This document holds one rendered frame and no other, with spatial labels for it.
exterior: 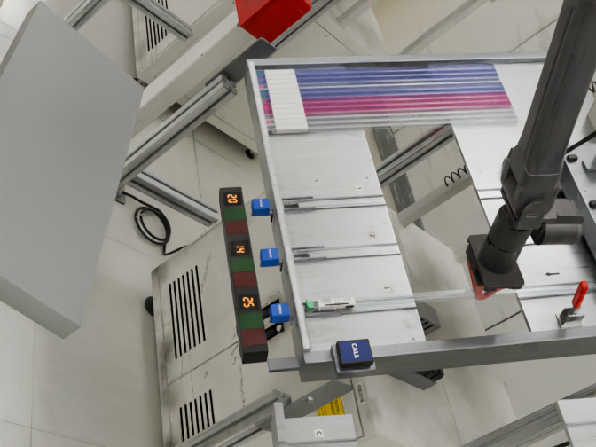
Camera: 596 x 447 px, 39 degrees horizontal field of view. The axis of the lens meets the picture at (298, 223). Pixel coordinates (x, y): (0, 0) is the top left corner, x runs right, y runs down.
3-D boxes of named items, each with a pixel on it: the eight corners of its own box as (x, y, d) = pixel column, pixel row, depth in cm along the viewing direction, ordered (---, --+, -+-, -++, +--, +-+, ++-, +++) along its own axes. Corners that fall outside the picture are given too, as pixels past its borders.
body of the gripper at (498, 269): (502, 239, 139) (516, 210, 133) (521, 291, 133) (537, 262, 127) (464, 241, 138) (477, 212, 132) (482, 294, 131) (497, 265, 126)
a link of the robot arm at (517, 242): (495, 198, 126) (505, 228, 123) (539, 197, 127) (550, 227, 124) (482, 227, 132) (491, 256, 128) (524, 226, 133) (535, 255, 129)
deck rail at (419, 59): (245, 88, 175) (247, 65, 170) (244, 82, 176) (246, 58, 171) (565, 78, 188) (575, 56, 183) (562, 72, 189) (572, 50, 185)
